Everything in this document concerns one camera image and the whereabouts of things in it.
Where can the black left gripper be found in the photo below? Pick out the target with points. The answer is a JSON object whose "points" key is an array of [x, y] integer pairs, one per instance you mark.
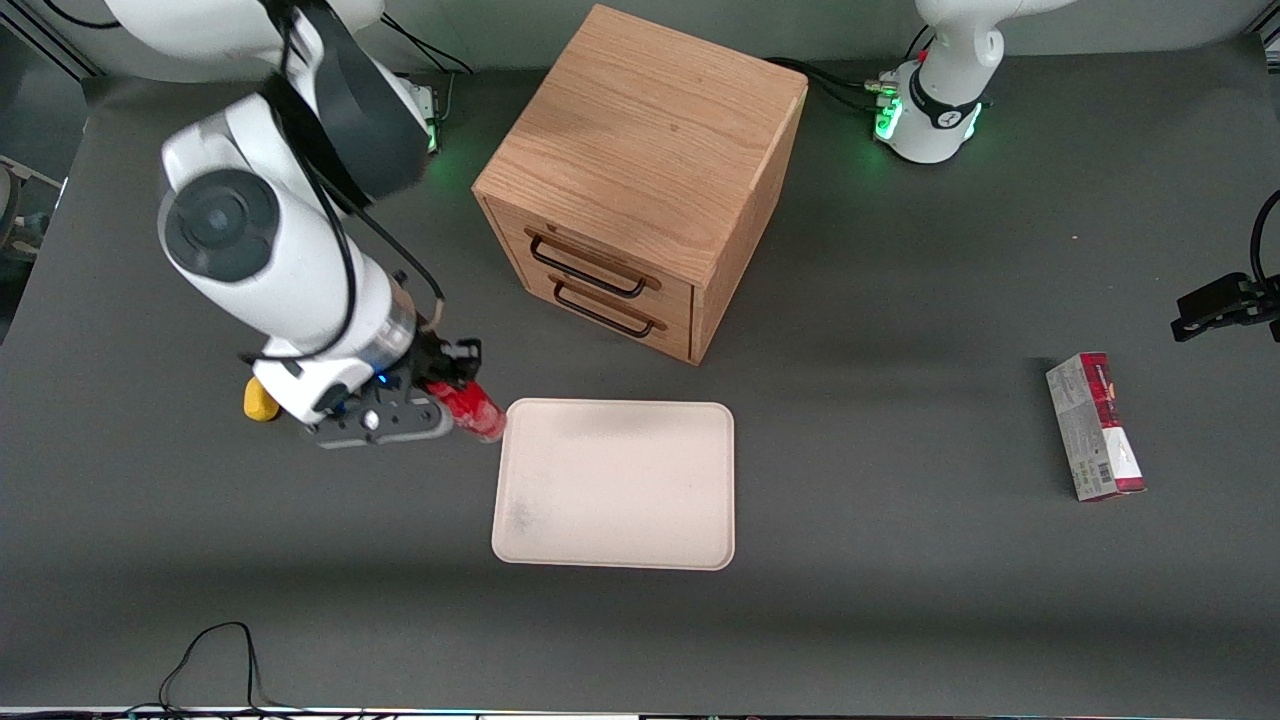
{"points": [[1226, 299]]}

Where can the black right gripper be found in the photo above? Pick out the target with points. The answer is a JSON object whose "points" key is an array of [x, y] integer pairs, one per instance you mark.
{"points": [[437, 360]]}

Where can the red coke bottle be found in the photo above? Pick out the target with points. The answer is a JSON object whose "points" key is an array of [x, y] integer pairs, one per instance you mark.
{"points": [[478, 412]]}

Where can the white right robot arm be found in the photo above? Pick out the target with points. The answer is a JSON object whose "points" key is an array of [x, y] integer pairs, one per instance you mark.
{"points": [[290, 260]]}

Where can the beige rectangular tray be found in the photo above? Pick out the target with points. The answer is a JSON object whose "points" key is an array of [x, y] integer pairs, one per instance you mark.
{"points": [[615, 485]]}

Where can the grey and red carton box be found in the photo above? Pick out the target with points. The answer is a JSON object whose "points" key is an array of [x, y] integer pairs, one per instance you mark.
{"points": [[1095, 425]]}

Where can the oak drawer front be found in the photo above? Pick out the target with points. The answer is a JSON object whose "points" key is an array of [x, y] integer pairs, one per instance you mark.
{"points": [[600, 250], [660, 338]]}

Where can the yellow lemon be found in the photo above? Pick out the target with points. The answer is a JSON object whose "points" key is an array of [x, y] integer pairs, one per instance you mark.
{"points": [[257, 402]]}

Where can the oak wooden drawer cabinet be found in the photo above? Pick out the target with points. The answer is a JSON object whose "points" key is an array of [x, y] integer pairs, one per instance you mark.
{"points": [[650, 130]]}

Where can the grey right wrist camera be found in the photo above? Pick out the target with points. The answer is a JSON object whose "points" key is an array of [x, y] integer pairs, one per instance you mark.
{"points": [[385, 422]]}

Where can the aluminium frame rail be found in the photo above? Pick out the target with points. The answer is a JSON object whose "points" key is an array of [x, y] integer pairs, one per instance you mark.
{"points": [[45, 45]]}

